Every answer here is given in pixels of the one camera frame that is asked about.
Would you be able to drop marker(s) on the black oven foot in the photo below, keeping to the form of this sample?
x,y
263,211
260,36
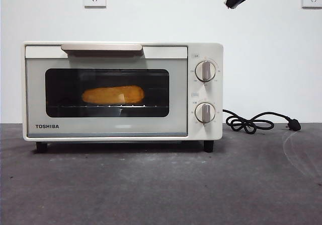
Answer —
x,y
41,147
208,146

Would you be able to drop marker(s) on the white temperature knob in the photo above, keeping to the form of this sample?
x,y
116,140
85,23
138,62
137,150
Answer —
x,y
205,71

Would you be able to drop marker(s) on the white Toshiba toaster oven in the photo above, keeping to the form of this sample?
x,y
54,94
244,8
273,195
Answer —
x,y
203,91

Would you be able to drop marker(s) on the white timer knob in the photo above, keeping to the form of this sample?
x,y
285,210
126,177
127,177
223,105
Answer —
x,y
205,112

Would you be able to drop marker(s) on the yellow corn cob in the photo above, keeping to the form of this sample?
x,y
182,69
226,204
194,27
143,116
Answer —
x,y
105,95

